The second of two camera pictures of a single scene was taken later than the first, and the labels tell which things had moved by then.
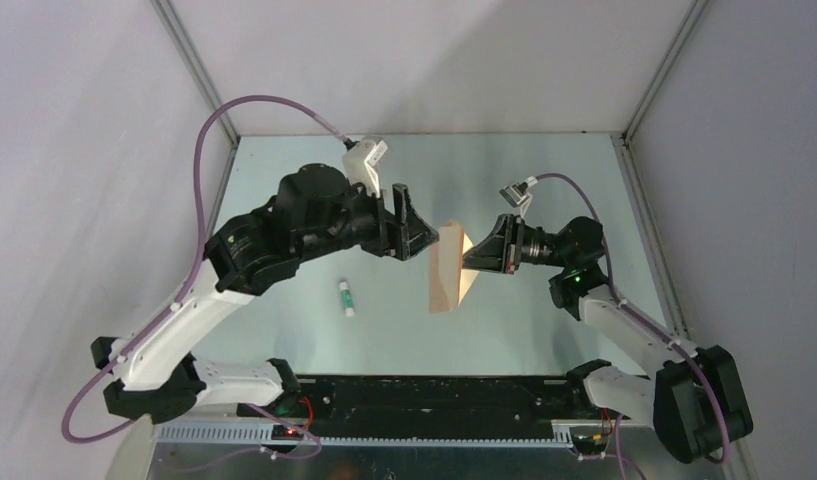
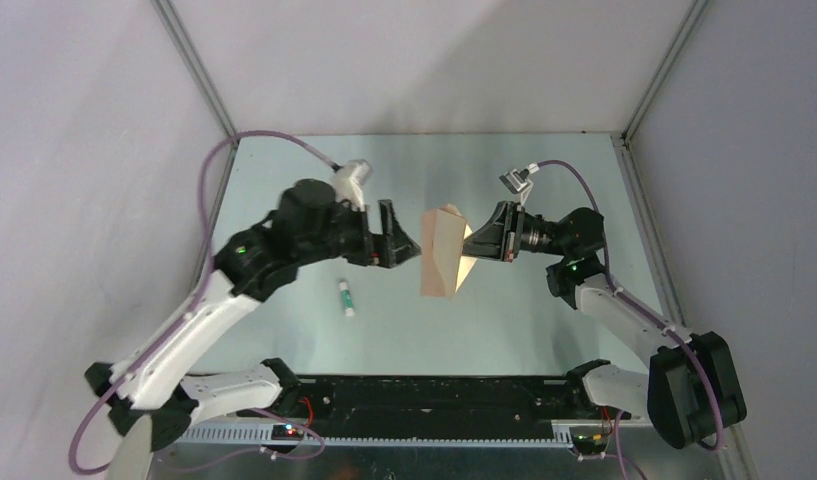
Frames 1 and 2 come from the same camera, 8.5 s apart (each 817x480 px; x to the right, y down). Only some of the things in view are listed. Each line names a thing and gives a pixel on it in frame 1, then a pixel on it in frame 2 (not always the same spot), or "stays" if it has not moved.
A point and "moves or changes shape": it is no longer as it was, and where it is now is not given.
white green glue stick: [347, 298] stays
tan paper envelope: [449, 279] moves or changes shape
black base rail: [428, 408] stays
